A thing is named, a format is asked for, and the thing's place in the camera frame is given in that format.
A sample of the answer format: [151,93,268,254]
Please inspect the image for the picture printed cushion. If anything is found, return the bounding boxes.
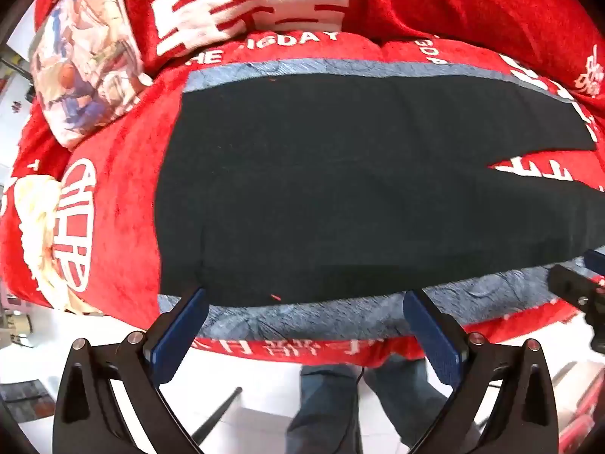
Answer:
[28,0,154,149]

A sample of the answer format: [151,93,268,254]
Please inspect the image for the black pants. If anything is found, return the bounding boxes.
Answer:
[154,73,605,306]

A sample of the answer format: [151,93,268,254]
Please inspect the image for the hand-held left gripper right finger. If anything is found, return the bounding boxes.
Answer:
[402,288,561,454]

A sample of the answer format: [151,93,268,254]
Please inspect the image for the person's left leg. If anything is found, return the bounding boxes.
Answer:
[286,364,367,454]

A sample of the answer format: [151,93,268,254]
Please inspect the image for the black pole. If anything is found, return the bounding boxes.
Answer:
[191,387,244,454]

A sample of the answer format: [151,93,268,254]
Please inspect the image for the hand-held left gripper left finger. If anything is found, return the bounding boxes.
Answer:
[52,286,211,454]

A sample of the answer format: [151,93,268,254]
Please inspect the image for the red printed blanket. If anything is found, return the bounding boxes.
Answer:
[0,28,605,365]

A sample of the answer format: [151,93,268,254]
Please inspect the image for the dark floor mat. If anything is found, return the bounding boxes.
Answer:
[0,378,57,424]

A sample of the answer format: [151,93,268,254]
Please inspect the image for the red white backrest cover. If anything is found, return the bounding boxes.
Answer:
[120,0,605,100]

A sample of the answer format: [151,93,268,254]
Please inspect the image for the cream fluffy cloth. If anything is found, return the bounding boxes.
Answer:
[12,175,102,315]

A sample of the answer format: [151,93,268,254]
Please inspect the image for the grey patterned cloth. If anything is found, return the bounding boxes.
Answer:
[156,57,605,341]

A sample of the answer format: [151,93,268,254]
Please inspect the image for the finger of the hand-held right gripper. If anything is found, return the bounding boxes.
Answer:
[548,264,605,355]
[582,248,605,277]

